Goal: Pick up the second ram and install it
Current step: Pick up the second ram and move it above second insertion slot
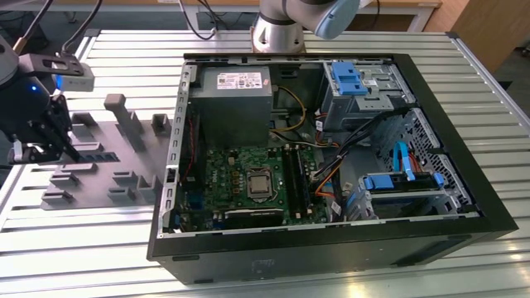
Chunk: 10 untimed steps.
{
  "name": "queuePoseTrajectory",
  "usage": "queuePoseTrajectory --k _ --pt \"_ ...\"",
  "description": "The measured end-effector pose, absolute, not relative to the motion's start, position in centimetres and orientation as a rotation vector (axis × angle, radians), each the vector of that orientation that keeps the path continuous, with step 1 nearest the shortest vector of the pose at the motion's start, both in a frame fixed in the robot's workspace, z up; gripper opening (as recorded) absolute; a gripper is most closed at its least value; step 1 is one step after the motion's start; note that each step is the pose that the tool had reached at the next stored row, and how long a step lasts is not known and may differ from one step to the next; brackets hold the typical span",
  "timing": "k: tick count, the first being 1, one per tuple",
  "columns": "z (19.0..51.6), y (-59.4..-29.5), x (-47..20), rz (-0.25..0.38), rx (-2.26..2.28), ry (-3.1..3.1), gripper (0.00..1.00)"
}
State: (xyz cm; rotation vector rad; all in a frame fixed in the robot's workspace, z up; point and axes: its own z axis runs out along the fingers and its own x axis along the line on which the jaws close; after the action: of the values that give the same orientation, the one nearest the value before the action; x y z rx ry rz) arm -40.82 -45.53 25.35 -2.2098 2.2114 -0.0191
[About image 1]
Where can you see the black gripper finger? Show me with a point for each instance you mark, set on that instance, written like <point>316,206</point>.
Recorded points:
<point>41,153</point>
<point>57,118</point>

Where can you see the grey parts rack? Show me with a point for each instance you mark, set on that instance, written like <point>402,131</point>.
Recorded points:
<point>107,136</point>

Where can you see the black mesh waste bin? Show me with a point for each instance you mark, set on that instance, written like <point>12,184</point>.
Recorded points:
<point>39,32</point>

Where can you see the grey power supply unit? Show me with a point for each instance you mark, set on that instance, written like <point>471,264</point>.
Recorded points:
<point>231,111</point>

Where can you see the green motherboard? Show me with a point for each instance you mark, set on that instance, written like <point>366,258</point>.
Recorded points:
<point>221,189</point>

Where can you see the silver CPU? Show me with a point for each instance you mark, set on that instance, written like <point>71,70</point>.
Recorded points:
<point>259,183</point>

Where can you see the CPU socket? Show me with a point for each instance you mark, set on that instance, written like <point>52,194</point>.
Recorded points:
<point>259,196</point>

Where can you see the black graphics card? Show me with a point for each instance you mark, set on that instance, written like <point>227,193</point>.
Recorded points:
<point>252,218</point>

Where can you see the black open PC case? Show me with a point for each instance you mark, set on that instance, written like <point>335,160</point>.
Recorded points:
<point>289,254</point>

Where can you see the blue plastic drive latch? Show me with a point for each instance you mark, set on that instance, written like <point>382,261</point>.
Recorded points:
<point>347,80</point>

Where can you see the metal optical drive cage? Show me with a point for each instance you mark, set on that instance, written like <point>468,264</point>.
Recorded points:
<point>372,104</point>

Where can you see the hard disk in blue carrier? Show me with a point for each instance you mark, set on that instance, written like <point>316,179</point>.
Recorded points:
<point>380,183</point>

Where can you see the metal disk bay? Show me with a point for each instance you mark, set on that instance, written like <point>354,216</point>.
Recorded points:
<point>410,194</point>

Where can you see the wooden cabinet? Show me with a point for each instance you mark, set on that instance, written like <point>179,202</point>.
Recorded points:
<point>488,31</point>

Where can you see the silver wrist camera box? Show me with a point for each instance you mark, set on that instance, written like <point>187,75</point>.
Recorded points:
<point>76,82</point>

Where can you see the white frame wooden desk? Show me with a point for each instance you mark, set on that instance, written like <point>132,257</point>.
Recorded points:
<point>419,18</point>

